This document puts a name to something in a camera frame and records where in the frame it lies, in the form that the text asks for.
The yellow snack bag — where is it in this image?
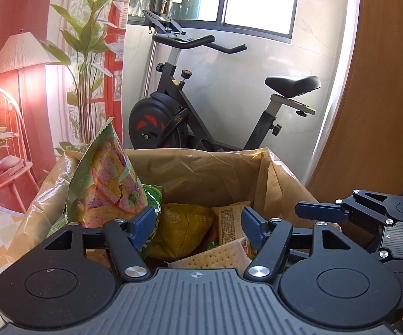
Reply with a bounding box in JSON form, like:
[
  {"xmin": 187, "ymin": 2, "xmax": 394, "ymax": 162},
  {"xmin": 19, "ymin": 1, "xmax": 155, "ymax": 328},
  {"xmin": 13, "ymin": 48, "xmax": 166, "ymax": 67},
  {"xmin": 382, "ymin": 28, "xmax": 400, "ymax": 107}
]
[{"xmin": 148, "ymin": 202, "xmax": 221, "ymax": 259}]

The plastic-lined cardboard box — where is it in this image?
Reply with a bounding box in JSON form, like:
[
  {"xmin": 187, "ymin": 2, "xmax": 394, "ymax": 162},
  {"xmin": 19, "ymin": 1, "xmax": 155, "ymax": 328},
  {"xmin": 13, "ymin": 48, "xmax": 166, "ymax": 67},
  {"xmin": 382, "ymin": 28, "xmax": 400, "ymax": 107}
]
[{"xmin": 8, "ymin": 147, "xmax": 342, "ymax": 269}]

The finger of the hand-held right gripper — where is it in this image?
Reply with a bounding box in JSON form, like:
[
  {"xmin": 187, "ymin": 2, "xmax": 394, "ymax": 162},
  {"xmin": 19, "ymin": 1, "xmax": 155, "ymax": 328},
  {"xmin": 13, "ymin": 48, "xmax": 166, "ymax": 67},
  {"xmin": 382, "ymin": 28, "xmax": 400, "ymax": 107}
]
[
  {"xmin": 294, "ymin": 189, "xmax": 395, "ymax": 227},
  {"xmin": 341, "ymin": 225, "xmax": 388, "ymax": 259}
]

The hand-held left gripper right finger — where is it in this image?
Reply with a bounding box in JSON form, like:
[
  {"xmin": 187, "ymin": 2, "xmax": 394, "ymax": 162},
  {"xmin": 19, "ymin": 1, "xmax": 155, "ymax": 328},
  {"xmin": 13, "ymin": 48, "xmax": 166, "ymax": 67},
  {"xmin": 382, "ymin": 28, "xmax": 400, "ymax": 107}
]
[{"xmin": 241, "ymin": 207, "xmax": 364, "ymax": 281}]

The black exercise bike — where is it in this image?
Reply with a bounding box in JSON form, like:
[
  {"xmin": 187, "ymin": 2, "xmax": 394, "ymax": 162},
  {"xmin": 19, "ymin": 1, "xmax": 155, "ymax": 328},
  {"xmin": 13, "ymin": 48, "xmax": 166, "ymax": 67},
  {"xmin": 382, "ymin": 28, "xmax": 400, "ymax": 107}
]
[{"xmin": 128, "ymin": 9, "xmax": 322, "ymax": 152}]

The orange cracker packet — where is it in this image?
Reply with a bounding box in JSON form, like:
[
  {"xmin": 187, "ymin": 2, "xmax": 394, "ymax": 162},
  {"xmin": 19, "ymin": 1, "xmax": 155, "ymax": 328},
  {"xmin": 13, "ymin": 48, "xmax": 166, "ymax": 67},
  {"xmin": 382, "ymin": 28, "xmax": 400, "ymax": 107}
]
[{"xmin": 211, "ymin": 200, "xmax": 254, "ymax": 248}]

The large green chip bag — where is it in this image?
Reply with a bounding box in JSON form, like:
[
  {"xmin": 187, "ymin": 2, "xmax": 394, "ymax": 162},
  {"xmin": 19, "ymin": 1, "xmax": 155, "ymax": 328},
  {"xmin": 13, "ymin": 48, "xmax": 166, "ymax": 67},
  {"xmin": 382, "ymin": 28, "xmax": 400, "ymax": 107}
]
[{"xmin": 65, "ymin": 117, "xmax": 162, "ymax": 252}]

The clear cream wafer packet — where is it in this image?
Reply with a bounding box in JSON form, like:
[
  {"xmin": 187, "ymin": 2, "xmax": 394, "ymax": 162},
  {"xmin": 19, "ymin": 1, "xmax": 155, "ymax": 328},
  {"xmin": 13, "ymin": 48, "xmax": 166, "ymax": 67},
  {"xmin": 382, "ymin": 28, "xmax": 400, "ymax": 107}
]
[{"xmin": 168, "ymin": 239, "xmax": 254, "ymax": 270}]

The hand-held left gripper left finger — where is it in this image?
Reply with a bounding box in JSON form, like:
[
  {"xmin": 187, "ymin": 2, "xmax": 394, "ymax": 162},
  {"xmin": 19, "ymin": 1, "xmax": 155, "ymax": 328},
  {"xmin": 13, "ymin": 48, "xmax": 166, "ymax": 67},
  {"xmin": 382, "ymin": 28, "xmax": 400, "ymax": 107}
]
[{"xmin": 42, "ymin": 205, "xmax": 157, "ymax": 281}]

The brown wooden panel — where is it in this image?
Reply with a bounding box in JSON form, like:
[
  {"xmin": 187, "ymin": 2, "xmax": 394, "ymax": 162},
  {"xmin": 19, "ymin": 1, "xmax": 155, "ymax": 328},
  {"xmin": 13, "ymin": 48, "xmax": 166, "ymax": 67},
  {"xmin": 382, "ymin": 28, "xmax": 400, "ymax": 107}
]
[{"xmin": 306, "ymin": 0, "xmax": 403, "ymax": 205}]

